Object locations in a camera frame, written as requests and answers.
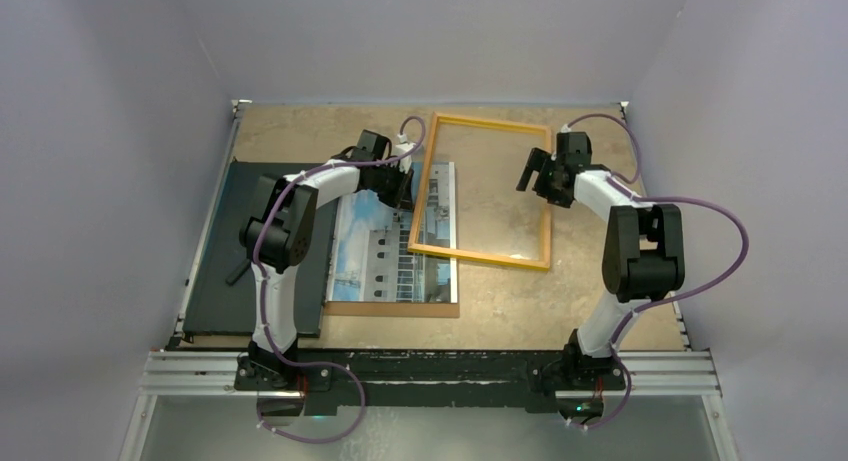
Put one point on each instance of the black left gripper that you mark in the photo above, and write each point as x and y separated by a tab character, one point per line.
402	197

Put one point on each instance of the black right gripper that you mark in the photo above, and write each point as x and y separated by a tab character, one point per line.
541	160

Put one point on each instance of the building and sky photo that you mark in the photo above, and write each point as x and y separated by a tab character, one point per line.
370	259

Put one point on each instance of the yellow wooden picture frame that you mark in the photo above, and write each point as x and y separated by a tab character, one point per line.
487	190

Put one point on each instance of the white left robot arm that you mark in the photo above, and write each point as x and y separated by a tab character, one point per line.
277	234

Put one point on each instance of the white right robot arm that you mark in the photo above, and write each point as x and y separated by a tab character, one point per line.
643	254

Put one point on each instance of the black flat box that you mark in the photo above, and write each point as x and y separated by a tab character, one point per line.
216	309

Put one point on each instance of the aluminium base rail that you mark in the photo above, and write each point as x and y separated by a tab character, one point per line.
535	381

